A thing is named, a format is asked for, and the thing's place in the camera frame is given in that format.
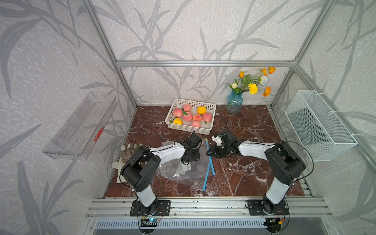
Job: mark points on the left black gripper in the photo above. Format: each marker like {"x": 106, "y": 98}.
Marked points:
{"x": 197, "y": 158}

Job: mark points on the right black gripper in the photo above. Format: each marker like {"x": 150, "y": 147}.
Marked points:
{"x": 213, "y": 152}

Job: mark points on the clear zip-top bag blue zipper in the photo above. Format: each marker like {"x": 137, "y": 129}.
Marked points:
{"x": 196, "y": 174}

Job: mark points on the white plastic fruit basket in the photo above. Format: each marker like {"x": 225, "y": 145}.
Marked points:
{"x": 205, "y": 128}

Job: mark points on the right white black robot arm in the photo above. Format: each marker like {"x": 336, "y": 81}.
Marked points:
{"x": 285, "y": 163}

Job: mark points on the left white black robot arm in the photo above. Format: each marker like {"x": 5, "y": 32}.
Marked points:
{"x": 139, "y": 171}

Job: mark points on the pink peach bottom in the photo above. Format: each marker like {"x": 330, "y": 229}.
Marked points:
{"x": 196, "y": 123}

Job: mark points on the yellow peach left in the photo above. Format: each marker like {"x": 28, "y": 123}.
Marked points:
{"x": 177, "y": 121}

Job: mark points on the yellow peach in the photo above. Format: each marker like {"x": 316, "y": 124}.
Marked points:
{"x": 177, "y": 121}
{"x": 201, "y": 110}

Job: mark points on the yellow peach right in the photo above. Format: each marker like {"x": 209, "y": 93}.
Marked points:
{"x": 201, "y": 110}

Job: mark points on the pink peach top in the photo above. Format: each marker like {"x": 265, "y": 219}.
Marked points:
{"x": 187, "y": 108}

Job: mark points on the blue glass vase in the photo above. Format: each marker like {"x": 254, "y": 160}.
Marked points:
{"x": 234, "y": 103}

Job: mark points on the small brown woven basket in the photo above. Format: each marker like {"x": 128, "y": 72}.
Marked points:
{"x": 127, "y": 151}

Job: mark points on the orange yellow artificial flowers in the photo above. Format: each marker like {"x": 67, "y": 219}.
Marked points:
{"x": 252, "y": 83}

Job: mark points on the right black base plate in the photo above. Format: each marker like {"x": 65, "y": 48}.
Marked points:
{"x": 264, "y": 207}

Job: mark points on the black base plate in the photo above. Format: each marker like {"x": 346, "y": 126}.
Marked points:
{"x": 157, "y": 208}
{"x": 264, "y": 207}

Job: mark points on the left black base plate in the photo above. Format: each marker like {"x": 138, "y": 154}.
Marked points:
{"x": 157, "y": 208}

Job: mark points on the white wire mesh basket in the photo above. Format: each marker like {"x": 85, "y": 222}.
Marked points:
{"x": 318, "y": 127}

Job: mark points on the clear plastic wall shelf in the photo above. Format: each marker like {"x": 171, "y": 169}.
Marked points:
{"x": 76, "y": 139}

